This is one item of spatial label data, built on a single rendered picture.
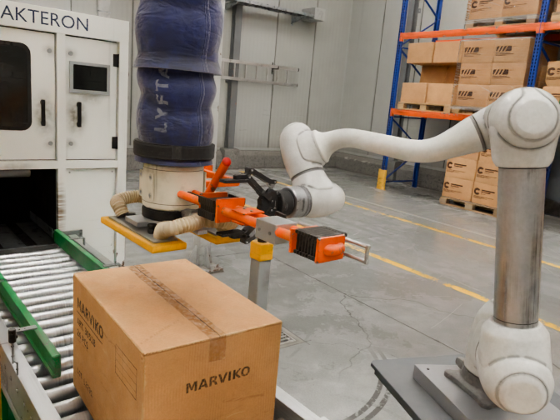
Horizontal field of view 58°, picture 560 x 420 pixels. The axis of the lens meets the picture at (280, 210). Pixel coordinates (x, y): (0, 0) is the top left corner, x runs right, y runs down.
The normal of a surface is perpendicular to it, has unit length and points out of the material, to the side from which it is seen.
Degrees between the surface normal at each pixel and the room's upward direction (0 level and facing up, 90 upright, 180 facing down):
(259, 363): 90
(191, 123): 77
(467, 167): 89
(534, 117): 82
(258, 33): 90
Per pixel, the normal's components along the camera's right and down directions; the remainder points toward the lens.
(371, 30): -0.81, 0.06
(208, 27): 0.76, 0.19
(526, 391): -0.26, 0.26
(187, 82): 0.40, -0.14
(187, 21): 0.36, 0.06
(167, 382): 0.59, 0.22
